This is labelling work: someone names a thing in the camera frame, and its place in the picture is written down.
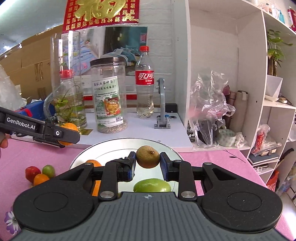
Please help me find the person's left hand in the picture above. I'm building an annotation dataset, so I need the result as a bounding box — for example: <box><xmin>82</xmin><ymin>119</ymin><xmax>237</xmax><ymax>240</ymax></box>
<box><xmin>0</xmin><ymin>133</ymin><xmax>11</xmax><ymax>154</ymax></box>

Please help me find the brown kiwi fruit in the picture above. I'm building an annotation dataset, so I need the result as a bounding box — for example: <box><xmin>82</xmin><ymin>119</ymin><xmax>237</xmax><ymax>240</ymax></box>
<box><xmin>136</xmin><ymin>146</ymin><xmax>160</xmax><ymax>169</ymax></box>

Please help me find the small orange mandarin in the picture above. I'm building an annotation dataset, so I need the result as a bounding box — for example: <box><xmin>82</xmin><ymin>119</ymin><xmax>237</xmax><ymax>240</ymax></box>
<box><xmin>86</xmin><ymin>160</ymin><xmax>101</xmax><ymax>167</ymax></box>

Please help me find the white shelf unit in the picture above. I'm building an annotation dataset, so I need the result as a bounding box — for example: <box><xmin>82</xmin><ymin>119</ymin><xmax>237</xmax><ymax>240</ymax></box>
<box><xmin>172</xmin><ymin>0</ymin><xmax>296</xmax><ymax>186</ymax></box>

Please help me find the grey hinged metal bracket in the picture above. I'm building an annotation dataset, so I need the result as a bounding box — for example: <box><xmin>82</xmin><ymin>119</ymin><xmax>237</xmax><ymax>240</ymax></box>
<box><xmin>154</xmin><ymin>78</ymin><xmax>171</xmax><ymax>129</ymax></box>

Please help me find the large green fruit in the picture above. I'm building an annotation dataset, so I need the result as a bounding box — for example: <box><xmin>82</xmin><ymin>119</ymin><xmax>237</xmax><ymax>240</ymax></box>
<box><xmin>133</xmin><ymin>178</ymin><xmax>171</xmax><ymax>193</ymax></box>

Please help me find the crumpled clear plastic bag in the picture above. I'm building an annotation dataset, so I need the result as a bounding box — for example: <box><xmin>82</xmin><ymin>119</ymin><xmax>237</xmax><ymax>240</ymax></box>
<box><xmin>188</xmin><ymin>68</ymin><xmax>236</xmax><ymax>148</ymax></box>

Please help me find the clear tea jar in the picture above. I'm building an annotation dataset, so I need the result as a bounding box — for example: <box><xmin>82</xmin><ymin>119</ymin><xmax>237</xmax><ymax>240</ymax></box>
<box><xmin>90</xmin><ymin>57</ymin><xmax>127</xmax><ymax>133</ymax></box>

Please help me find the potted green plant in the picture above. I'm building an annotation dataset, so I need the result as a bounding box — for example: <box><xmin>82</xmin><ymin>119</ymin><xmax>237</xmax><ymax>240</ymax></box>
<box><xmin>266</xmin><ymin>29</ymin><xmax>293</xmax><ymax>77</ymax></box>

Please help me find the small green fruit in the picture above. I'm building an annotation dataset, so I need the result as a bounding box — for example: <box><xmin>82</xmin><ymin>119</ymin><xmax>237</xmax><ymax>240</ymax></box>
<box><xmin>42</xmin><ymin>165</ymin><xmax>56</xmax><ymax>179</ymax></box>

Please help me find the red snack packet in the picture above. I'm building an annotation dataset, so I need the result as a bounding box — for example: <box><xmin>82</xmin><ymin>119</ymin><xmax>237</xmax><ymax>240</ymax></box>
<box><xmin>251</xmin><ymin>124</ymin><xmax>281</xmax><ymax>156</ymax></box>

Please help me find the blue plastic box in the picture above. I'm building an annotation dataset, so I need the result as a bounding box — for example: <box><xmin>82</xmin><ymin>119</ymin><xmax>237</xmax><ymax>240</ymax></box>
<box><xmin>15</xmin><ymin>100</ymin><xmax>56</xmax><ymax>121</ymax></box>

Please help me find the roll of tape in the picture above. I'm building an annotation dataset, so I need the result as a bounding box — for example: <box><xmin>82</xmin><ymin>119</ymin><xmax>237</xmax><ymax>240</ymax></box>
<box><xmin>217</xmin><ymin>129</ymin><xmax>236</xmax><ymax>147</ymax></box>

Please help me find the white plastic bag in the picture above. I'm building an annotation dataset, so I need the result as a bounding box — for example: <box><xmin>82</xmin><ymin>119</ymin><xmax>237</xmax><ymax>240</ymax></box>
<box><xmin>0</xmin><ymin>66</ymin><xmax>27</xmax><ymax>111</ymax></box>

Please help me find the tall glass plant vase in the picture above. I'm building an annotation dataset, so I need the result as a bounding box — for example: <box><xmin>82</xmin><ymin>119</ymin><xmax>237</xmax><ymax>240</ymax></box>
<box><xmin>50</xmin><ymin>31</ymin><xmax>87</xmax><ymax>130</ymax></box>

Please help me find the pink floral tablecloth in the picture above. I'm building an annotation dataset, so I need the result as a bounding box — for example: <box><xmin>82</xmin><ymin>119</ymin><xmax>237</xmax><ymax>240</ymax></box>
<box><xmin>0</xmin><ymin>138</ymin><xmax>290</xmax><ymax>241</ymax></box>

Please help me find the red fu poster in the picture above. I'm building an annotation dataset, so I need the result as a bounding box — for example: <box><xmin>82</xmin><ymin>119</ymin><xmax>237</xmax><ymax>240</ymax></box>
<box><xmin>63</xmin><ymin>0</ymin><xmax>140</xmax><ymax>33</ymax></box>

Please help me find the cola bottle red label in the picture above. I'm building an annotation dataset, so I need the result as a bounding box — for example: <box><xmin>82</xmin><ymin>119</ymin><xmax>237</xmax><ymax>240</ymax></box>
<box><xmin>135</xmin><ymin>46</ymin><xmax>154</xmax><ymax>118</ymax></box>

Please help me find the cardboard box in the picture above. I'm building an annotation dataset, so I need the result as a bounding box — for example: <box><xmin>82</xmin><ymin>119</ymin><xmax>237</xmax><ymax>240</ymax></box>
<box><xmin>1</xmin><ymin>25</ymin><xmax>62</xmax><ymax>99</ymax></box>

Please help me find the large orange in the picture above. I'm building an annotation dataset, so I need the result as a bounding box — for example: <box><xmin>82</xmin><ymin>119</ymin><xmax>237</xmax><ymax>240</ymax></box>
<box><xmin>59</xmin><ymin>123</ymin><xmax>79</xmax><ymax>146</ymax></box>

